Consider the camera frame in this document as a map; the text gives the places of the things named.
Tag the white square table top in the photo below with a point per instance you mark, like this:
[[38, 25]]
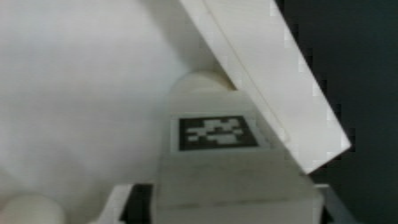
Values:
[[95, 54]]

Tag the white leg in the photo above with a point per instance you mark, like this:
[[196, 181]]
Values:
[[230, 180]]

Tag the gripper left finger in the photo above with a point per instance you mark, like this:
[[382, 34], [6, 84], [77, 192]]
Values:
[[127, 209]]

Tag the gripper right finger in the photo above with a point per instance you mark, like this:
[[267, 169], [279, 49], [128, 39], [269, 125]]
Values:
[[336, 213]]

